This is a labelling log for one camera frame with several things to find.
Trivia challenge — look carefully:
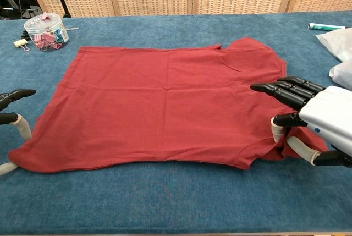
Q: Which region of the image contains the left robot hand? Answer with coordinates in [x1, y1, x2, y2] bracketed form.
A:
[0, 89, 37, 177]

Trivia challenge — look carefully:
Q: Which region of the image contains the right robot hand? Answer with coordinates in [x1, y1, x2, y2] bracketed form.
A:
[249, 76, 352, 168]

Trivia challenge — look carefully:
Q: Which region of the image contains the red T-shirt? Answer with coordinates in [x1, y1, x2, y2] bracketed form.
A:
[8, 36, 329, 175]

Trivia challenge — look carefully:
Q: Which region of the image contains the yellow binder clip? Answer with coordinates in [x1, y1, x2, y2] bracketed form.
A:
[13, 39, 30, 52]

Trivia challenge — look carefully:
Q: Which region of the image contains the translucent bag with QR label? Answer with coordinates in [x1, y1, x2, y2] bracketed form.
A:
[315, 28, 352, 62]

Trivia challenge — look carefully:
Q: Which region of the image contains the clear jar of binder clips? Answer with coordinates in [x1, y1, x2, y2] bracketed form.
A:
[23, 13, 70, 52]

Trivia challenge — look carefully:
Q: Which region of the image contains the green white tube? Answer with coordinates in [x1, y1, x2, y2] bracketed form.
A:
[307, 22, 346, 31]

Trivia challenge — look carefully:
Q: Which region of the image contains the blue carpet table cover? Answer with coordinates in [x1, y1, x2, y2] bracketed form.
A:
[0, 11, 352, 234]

